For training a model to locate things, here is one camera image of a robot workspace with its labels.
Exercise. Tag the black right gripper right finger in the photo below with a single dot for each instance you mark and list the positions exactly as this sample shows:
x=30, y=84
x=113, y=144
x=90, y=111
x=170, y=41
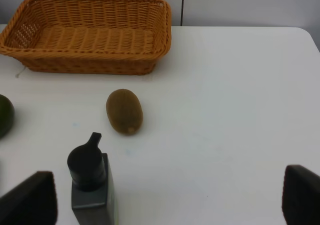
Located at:
x=301, y=196

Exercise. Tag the orange wicker basket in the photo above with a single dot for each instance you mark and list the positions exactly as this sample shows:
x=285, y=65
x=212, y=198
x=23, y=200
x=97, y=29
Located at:
x=114, y=37

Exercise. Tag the brown kiwi fruit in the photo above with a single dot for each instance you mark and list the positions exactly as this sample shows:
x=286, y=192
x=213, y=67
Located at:
x=124, y=112

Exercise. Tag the green lime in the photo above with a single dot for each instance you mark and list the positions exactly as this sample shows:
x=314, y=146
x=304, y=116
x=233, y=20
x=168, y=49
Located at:
x=7, y=115

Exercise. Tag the dark green pump bottle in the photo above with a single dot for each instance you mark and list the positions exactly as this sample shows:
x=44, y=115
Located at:
x=93, y=199

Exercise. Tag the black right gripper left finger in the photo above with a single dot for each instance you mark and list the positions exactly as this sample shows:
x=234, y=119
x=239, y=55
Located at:
x=32, y=202

